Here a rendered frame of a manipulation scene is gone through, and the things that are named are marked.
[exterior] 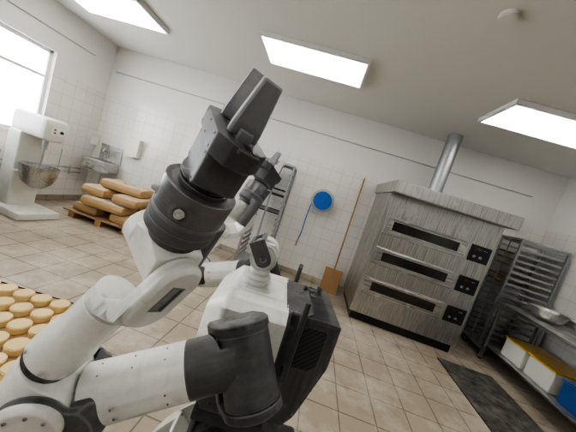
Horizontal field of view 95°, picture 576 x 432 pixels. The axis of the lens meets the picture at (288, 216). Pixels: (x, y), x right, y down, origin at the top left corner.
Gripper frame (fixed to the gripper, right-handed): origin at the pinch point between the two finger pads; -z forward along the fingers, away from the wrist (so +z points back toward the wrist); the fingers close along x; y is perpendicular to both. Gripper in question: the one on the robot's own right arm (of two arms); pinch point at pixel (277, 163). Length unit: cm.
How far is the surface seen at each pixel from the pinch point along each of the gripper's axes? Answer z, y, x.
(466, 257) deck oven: -123, -99, -320
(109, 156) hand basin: 42, 495, -214
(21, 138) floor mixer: 86, 422, -79
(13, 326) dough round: 83, 17, 26
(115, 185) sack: 73, 377, -188
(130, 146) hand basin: 4, 454, -208
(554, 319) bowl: -109, -209, -347
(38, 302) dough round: 81, 27, 18
